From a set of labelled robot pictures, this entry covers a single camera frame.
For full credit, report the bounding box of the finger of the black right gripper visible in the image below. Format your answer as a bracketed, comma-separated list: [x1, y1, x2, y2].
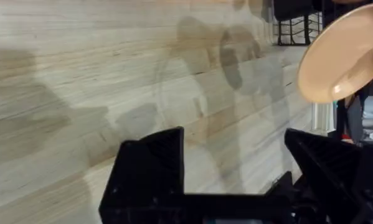
[284, 128, 373, 224]

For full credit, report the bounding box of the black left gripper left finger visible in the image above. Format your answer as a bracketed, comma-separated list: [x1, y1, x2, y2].
[98, 126, 185, 224]

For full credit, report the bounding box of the peach round plate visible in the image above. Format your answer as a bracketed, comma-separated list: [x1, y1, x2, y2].
[296, 2, 373, 105]

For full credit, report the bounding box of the black wire dish rack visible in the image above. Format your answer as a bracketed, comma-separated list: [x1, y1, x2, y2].
[272, 0, 373, 47]

